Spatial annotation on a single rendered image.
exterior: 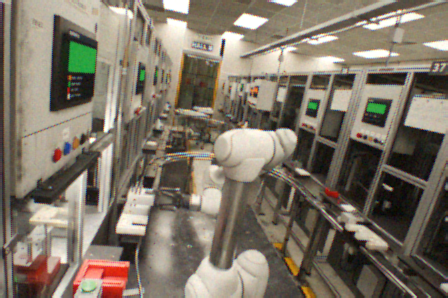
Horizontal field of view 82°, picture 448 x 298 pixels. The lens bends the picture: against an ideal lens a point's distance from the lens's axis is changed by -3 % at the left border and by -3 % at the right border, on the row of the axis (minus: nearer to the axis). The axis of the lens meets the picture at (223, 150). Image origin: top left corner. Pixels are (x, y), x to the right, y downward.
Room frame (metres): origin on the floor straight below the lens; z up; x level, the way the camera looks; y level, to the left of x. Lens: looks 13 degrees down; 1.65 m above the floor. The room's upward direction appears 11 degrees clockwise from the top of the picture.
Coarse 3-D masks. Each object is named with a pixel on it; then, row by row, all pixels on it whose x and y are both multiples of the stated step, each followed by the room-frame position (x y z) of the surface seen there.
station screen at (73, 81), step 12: (72, 36) 0.60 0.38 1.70; (84, 36) 0.68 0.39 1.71; (96, 48) 0.78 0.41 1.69; (96, 60) 0.78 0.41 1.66; (72, 72) 0.62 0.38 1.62; (84, 72) 0.69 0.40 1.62; (72, 84) 0.62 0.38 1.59; (84, 84) 0.70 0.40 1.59; (72, 96) 0.62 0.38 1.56; (84, 96) 0.71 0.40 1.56
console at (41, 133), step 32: (32, 0) 0.48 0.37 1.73; (64, 0) 0.60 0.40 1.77; (96, 0) 0.81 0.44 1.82; (32, 32) 0.48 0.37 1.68; (64, 32) 0.58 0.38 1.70; (96, 32) 0.84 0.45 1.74; (32, 64) 0.48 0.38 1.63; (64, 64) 0.59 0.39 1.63; (32, 96) 0.49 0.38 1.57; (64, 96) 0.60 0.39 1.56; (32, 128) 0.49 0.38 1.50; (64, 128) 0.64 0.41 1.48; (32, 160) 0.49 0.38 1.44; (64, 160) 0.65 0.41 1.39
